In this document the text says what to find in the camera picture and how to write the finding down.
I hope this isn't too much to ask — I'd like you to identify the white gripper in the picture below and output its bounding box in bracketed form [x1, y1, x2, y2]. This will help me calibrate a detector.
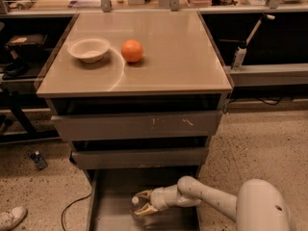
[136, 185, 180, 217]

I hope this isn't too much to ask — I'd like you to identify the clear plastic water bottle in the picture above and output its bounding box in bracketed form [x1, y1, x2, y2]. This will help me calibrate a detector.
[130, 196, 145, 218]

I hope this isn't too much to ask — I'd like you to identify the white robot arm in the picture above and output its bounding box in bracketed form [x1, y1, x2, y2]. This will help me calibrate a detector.
[132, 176, 296, 231]

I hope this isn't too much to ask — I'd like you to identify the open bottom grey drawer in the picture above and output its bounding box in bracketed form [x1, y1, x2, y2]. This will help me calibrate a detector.
[86, 167, 204, 231]

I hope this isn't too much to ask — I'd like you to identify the middle grey drawer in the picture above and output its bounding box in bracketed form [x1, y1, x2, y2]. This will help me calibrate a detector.
[72, 147, 208, 169]

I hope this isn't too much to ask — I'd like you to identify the top grey drawer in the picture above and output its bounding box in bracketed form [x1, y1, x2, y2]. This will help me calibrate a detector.
[51, 111, 222, 141]

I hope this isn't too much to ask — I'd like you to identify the grey drawer cabinet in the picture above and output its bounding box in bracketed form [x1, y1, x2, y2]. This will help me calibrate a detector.
[36, 11, 232, 231]

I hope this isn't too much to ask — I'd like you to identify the small dark floor device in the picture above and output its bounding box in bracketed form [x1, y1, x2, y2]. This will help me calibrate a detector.
[30, 151, 48, 170]

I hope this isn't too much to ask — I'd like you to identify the white sneaker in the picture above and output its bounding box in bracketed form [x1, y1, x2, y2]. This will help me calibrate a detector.
[0, 206, 27, 231]

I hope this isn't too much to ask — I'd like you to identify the orange fruit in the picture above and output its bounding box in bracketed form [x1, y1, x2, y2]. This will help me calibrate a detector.
[121, 39, 143, 63]

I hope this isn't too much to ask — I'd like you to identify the white paper bowl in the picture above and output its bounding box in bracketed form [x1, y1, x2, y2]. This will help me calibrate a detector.
[67, 37, 110, 64]

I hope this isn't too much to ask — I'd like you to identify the white tube with nozzle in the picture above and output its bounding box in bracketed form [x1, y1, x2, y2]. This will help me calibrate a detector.
[230, 13, 275, 69]

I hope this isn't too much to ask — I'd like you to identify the black item on shelf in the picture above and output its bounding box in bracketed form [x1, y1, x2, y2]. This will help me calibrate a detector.
[5, 34, 49, 77]

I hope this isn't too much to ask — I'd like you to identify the black floor cable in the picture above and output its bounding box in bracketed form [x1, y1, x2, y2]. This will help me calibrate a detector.
[60, 192, 92, 231]

